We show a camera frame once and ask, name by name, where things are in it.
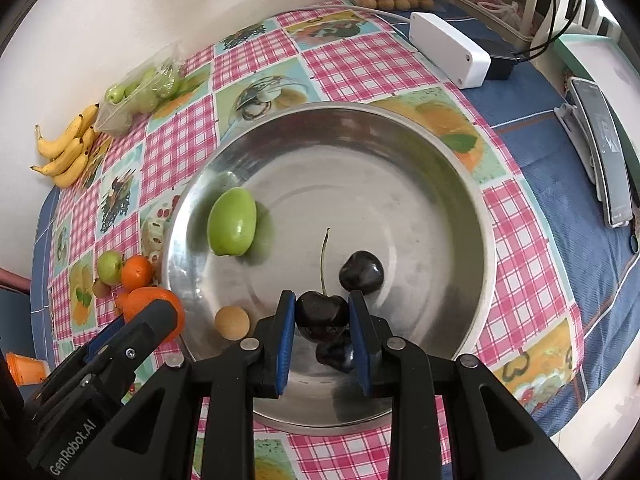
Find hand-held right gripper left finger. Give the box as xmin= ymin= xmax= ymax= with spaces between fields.
xmin=87 ymin=290 xmax=297 ymax=480

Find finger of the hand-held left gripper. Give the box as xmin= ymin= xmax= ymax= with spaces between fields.
xmin=82 ymin=299 xmax=181 ymax=393
xmin=37 ymin=316 xmax=127 ymax=401

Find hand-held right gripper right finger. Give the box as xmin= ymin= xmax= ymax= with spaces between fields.
xmin=347 ymin=290 xmax=581 ymax=480

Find dark cherry with stem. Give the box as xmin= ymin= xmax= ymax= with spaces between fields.
xmin=295 ymin=227 xmax=351 ymax=345

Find brown longan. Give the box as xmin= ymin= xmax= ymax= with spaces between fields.
xmin=215 ymin=306 xmax=250 ymax=342

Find green round apple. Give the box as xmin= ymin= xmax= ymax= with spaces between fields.
xmin=96 ymin=251 xmax=124 ymax=284

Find plain green jujube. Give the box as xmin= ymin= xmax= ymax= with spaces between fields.
xmin=207 ymin=187 xmax=257 ymax=257

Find round stainless steel plate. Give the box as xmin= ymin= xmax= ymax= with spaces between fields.
xmin=161 ymin=101 xmax=497 ymax=436

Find orange plastic container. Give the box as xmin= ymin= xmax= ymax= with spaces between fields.
xmin=6 ymin=352 xmax=48 ymax=386

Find yellow banana bunch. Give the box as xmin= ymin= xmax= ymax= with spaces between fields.
xmin=31 ymin=103 xmax=101 ymax=189

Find clear bag of green jujubes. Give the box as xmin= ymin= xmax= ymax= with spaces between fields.
xmin=94 ymin=45 xmax=188 ymax=136

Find pink checkered printed tablecloth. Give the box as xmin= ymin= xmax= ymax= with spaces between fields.
xmin=47 ymin=7 xmax=586 ymax=480

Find white phone stand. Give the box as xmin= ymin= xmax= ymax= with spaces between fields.
xmin=556 ymin=102 xmax=608 ymax=201

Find white rectangular plastic box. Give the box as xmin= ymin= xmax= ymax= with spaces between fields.
xmin=409 ymin=11 xmax=492 ymax=90

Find black power adapter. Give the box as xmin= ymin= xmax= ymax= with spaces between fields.
xmin=472 ymin=37 xmax=518 ymax=81

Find smartphone with dark screen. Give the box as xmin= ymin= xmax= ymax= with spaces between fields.
xmin=570 ymin=77 xmax=636 ymax=229

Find pile of longans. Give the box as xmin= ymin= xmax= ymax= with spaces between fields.
xmin=350 ymin=0 xmax=433 ymax=11

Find pink plastic bag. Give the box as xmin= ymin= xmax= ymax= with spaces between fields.
xmin=465 ymin=0 xmax=526 ymax=28

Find white box with green edge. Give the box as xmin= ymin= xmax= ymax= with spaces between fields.
xmin=552 ymin=34 xmax=640 ymax=171

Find white window grille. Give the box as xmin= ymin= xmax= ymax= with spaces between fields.
xmin=570 ymin=0 xmax=626 ymax=36

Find reddish wooden rail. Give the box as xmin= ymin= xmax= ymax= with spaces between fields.
xmin=0 ymin=267 xmax=33 ymax=292

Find black cables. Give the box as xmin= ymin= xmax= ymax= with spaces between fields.
xmin=510 ymin=0 xmax=591 ymax=63

